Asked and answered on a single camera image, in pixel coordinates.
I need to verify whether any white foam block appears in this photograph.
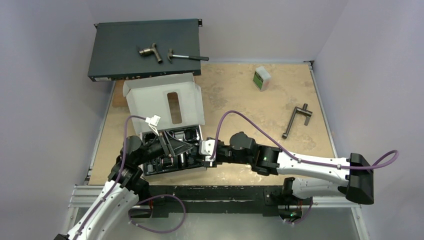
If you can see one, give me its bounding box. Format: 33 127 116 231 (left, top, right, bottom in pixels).
252 66 272 92

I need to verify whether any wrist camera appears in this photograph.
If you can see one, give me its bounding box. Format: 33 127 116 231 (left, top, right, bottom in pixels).
198 139 216 163
144 114 161 136

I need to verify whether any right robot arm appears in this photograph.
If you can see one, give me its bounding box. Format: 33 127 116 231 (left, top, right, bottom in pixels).
199 132 374 205

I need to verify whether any dark rack-mount equipment case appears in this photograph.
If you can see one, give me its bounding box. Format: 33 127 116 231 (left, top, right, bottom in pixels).
87 18 203 82

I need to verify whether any black plastic insert tray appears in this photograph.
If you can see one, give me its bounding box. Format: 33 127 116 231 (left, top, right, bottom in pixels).
141 125 203 176

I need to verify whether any metal clamp tool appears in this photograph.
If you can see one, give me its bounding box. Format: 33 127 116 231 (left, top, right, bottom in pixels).
282 103 313 139

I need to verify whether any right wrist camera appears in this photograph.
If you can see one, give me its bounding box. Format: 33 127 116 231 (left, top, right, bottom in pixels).
198 139 216 163

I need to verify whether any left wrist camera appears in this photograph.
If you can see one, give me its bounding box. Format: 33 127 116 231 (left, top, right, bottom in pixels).
144 114 161 136

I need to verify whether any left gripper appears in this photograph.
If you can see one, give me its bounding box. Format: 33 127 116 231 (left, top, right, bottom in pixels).
135 129 193 165

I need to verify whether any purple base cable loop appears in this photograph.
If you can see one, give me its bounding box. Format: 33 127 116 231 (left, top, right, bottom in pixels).
128 194 187 235

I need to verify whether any wooden board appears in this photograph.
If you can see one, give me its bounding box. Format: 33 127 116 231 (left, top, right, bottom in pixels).
112 73 196 113

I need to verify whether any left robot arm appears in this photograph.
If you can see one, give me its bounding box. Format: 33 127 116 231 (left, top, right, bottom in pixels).
55 134 194 240

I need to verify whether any small claw hammer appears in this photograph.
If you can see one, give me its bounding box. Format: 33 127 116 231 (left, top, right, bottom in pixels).
167 48 210 63

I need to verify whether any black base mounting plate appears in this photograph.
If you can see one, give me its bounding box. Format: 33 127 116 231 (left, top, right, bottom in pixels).
125 184 314 220

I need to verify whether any metal pipe tee fitting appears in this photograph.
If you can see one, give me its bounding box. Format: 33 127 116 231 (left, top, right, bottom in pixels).
137 42 163 64

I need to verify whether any white hair clipper kit box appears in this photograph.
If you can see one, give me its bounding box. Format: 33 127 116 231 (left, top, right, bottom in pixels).
122 73 207 176

